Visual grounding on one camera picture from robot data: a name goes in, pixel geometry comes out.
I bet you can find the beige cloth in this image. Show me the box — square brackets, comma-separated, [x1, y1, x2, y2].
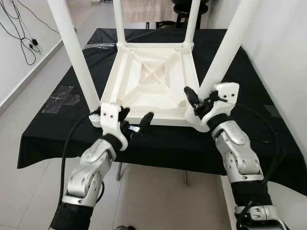
[122, 0, 178, 23]

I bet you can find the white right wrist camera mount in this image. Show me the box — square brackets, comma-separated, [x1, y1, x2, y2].
[194, 82, 240, 126]

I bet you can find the grey square tape patch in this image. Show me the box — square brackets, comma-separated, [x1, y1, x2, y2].
[264, 103, 283, 118]

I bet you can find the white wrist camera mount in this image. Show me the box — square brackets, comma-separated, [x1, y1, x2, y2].
[98, 103, 129, 151]
[194, 82, 240, 126]

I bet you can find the black tablecloth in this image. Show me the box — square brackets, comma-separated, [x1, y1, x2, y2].
[17, 28, 307, 196]

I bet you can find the black wall cable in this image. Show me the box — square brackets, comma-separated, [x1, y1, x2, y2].
[0, 0, 60, 65]

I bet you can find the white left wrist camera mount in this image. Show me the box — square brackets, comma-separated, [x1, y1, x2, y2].
[98, 103, 129, 151]

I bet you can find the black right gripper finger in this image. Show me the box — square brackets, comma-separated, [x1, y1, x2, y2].
[184, 86, 202, 113]

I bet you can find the clear tape cross patch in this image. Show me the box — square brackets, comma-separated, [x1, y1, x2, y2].
[41, 85, 80, 114]

